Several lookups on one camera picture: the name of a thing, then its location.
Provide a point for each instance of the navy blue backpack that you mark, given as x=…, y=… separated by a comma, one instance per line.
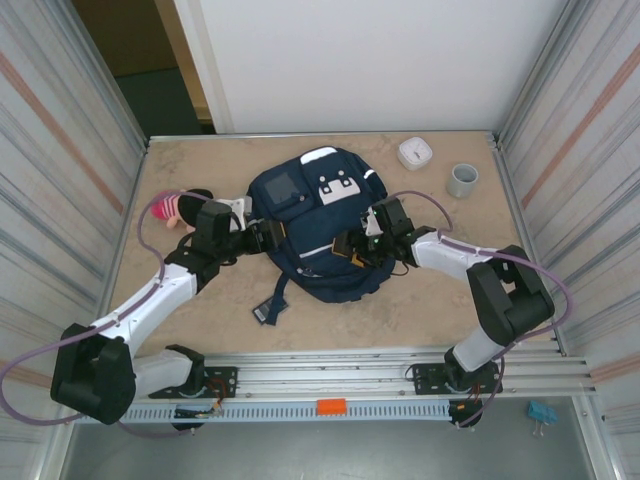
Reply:
x=320, y=240

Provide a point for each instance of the small black case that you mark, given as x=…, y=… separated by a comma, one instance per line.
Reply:
x=260, y=312

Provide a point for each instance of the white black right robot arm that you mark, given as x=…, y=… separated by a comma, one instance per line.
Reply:
x=445, y=255

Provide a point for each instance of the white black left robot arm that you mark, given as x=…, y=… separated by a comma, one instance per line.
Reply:
x=150, y=305

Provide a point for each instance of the pink striped plush doll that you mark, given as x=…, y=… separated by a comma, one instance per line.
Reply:
x=167, y=212

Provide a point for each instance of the grey cup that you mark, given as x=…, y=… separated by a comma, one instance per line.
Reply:
x=465, y=182

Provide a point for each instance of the blue binder clip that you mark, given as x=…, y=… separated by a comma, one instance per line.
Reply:
x=541, y=410

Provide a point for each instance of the aluminium mounting rail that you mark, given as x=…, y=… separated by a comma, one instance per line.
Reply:
x=325, y=372

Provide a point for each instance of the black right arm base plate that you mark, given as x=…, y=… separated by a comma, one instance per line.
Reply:
x=425, y=377

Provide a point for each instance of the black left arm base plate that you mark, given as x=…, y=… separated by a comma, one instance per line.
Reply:
x=225, y=380

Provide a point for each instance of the aluminium enclosure post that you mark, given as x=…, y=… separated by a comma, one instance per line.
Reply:
x=520, y=100
x=125, y=110

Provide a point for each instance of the white door frame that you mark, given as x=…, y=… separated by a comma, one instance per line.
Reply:
x=210, y=75

